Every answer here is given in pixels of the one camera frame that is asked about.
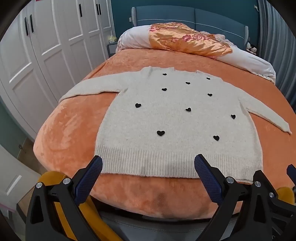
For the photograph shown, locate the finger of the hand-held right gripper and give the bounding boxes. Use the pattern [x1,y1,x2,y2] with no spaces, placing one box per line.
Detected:
[268,164,296,241]

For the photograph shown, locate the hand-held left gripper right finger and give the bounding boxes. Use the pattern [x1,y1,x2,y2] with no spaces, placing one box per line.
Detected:
[194,153,278,241]

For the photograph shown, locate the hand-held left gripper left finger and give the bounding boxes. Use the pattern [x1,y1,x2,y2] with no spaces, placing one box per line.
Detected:
[25,155,121,241]

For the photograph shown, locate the cream sweater with black hearts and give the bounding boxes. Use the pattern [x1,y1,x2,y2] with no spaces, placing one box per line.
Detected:
[58,66,292,180]

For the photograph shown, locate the person's yellow pants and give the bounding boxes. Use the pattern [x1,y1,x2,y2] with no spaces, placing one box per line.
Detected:
[38,171,295,241]

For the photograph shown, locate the orange plush bed blanket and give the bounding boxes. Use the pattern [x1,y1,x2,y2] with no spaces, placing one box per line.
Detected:
[33,47,296,219]

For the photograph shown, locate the white cabinet door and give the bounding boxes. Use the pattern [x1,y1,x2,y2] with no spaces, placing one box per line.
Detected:
[0,144,41,209]

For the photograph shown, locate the grey bed footboard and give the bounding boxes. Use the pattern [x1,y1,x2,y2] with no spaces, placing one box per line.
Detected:
[98,212,213,241]

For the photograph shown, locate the grey curtain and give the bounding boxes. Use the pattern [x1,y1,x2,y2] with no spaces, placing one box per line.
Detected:
[257,0,296,105]

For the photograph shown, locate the black and white plush toy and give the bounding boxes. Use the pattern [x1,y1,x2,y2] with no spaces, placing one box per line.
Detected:
[245,42,258,55]

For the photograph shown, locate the grey nightstand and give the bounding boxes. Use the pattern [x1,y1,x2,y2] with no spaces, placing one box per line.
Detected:
[107,42,119,59]

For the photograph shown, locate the white wardrobe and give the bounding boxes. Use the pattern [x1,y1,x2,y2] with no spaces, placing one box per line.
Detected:
[0,0,114,141]

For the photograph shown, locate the orange floral satin quilt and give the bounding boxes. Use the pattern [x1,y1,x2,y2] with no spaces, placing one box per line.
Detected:
[148,22,233,58]

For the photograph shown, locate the white duvet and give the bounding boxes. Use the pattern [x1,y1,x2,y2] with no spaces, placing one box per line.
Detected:
[117,24,277,84]

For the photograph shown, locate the blue padded headboard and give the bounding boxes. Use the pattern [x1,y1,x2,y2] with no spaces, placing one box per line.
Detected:
[131,5,249,48]

